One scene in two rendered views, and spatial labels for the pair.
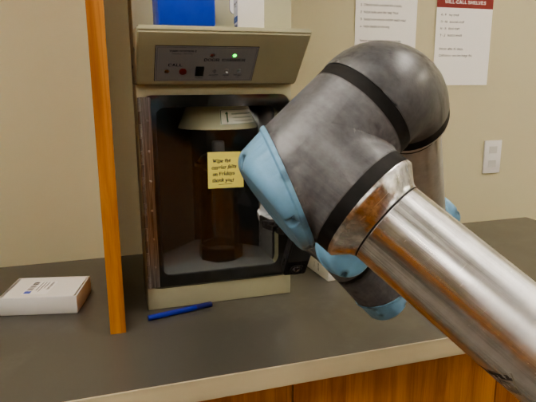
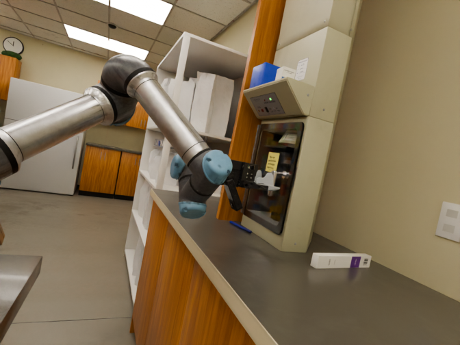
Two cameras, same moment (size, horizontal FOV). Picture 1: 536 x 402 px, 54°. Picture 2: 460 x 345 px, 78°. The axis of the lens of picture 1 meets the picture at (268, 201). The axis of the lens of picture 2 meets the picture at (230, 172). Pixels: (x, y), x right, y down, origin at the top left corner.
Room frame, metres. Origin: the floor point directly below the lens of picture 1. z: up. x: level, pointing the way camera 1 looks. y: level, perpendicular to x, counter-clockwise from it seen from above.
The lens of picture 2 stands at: (0.79, -0.98, 1.22)
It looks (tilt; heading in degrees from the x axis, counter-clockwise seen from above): 3 degrees down; 83
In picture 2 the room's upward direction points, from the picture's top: 11 degrees clockwise
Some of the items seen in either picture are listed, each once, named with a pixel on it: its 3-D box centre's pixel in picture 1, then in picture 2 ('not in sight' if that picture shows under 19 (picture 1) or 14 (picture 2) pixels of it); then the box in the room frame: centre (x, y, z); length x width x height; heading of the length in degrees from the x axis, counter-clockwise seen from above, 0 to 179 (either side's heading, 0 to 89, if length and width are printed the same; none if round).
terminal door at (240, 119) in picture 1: (220, 191); (269, 173); (1.08, 0.10, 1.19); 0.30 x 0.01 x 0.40; 107
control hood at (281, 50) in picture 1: (222, 57); (272, 101); (1.04, 0.09, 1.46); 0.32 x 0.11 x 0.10; 107
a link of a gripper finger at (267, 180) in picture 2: not in sight; (268, 181); (1.04, -0.06, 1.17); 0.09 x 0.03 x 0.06; 2
